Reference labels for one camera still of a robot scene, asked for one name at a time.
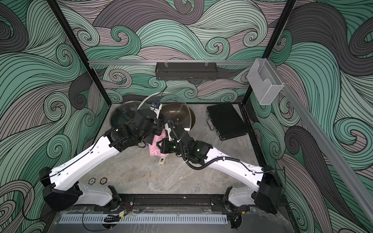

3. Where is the clear wall bin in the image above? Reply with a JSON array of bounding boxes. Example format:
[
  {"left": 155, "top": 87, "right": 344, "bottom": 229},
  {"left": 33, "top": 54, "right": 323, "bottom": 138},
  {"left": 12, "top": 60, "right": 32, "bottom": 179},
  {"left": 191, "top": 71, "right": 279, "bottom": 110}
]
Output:
[{"left": 247, "top": 58, "right": 284, "bottom": 105}]

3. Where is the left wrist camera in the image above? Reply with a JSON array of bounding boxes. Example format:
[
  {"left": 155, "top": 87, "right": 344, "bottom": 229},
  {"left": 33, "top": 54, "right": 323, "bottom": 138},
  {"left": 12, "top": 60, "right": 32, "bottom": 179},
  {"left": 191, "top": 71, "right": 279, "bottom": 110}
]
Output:
[{"left": 150, "top": 103, "right": 162, "bottom": 118}]

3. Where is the pink cloth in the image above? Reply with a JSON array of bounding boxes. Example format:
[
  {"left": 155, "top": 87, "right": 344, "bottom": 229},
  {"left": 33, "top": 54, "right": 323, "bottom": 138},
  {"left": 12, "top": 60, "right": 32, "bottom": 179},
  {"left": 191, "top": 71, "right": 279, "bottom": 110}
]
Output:
[{"left": 149, "top": 129, "right": 168, "bottom": 157}]

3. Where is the red poker chip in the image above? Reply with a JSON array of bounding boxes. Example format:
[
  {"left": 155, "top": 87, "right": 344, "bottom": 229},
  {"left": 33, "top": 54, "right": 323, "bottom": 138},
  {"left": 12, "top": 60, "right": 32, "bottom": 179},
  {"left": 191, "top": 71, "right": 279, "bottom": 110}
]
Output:
[{"left": 100, "top": 177, "right": 108, "bottom": 185}]

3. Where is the aluminium back rail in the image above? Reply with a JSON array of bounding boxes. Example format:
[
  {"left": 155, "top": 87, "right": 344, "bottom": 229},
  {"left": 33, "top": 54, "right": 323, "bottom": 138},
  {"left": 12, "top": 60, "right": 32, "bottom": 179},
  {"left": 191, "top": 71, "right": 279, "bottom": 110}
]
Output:
[{"left": 88, "top": 59, "right": 254, "bottom": 67}]

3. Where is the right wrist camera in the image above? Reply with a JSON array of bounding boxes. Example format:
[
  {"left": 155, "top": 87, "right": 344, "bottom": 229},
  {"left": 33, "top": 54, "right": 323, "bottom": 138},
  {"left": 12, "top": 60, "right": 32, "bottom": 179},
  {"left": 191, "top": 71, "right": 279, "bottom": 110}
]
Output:
[{"left": 165, "top": 120, "right": 175, "bottom": 141}]

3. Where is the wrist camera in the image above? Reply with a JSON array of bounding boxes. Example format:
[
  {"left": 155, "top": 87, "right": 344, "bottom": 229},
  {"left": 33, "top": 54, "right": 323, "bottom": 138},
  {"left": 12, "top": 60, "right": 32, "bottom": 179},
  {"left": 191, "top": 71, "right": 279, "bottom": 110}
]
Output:
[
  {"left": 165, "top": 120, "right": 175, "bottom": 141},
  {"left": 150, "top": 103, "right": 162, "bottom": 118}
]

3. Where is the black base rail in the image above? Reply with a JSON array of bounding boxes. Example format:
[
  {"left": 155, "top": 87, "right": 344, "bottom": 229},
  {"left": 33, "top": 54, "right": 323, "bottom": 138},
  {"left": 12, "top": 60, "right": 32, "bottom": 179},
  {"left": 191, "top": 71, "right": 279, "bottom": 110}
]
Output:
[{"left": 87, "top": 193, "right": 251, "bottom": 213}]

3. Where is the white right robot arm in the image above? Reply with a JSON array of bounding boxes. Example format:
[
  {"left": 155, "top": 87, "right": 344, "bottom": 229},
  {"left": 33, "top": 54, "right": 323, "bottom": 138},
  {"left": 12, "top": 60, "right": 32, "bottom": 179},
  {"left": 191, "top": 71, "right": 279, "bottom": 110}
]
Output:
[{"left": 158, "top": 120, "right": 283, "bottom": 214}]

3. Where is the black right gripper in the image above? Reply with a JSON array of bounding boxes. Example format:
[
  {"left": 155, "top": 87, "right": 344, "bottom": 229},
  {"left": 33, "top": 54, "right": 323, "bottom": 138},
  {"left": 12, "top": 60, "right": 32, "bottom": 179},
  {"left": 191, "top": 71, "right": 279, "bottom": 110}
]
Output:
[{"left": 157, "top": 137, "right": 190, "bottom": 156}]

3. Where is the blue poker chip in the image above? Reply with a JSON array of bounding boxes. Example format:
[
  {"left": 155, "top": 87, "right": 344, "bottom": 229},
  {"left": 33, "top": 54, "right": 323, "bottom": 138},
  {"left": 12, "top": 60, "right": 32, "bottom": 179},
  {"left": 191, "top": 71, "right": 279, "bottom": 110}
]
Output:
[{"left": 88, "top": 178, "right": 96, "bottom": 185}]

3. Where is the black case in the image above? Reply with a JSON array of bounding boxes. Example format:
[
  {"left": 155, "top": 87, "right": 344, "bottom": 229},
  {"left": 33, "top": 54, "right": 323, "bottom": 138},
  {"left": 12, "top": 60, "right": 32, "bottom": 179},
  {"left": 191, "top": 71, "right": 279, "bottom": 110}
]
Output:
[{"left": 207, "top": 103, "right": 248, "bottom": 141}]

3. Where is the aluminium rail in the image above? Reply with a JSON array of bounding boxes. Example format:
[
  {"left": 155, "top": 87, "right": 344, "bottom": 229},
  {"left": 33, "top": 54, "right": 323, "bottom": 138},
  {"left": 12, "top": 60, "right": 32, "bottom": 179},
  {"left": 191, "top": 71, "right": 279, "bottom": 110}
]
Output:
[
  {"left": 269, "top": 62, "right": 373, "bottom": 222},
  {"left": 88, "top": 59, "right": 254, "bottom": 67}
]

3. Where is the black wall shelf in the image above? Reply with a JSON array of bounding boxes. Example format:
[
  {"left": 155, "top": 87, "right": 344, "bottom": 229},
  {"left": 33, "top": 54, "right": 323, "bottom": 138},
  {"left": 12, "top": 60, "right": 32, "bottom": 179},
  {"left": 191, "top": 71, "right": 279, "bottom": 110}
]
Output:
[{"left": 155, "top": 63, "right": 218, "bottom": 81}]

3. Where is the brown pan beige handle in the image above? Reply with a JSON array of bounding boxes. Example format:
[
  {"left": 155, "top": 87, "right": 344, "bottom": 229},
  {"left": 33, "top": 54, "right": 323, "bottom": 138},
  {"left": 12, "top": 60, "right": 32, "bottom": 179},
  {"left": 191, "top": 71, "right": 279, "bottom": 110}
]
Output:
[{"left": 159, "top": 103, "right": 195, "bottom": 157}]

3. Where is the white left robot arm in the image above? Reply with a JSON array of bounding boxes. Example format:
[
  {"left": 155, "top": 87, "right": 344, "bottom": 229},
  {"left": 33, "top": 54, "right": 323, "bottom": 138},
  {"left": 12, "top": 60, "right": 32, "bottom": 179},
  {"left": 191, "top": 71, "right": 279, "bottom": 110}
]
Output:
[{"left": 39, "top": 107, "right": 164, "bottom": 211}]

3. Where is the black frying pan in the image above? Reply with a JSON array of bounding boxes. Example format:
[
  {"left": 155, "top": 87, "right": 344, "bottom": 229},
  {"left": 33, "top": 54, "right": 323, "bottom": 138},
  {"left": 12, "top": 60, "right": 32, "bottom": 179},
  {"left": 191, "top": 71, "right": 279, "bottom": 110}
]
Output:
[{"left": 110, "top": 100, "right": 146, "bottom": 132}]

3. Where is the white cable duct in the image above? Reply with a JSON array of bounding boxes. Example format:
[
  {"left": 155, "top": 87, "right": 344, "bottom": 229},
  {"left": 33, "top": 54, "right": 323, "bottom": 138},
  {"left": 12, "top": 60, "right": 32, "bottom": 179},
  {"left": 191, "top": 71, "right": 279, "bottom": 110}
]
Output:
[{"left": 58, "top": 214, "right": 228, "bottom": 225}]

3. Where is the aluminium right rail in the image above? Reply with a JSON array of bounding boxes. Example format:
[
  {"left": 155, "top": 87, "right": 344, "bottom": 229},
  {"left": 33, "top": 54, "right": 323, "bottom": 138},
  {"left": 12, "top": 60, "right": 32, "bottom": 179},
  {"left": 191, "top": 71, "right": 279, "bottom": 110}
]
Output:
[{"left": 269, "top": 62, "right": 373, "bottom": 222}]

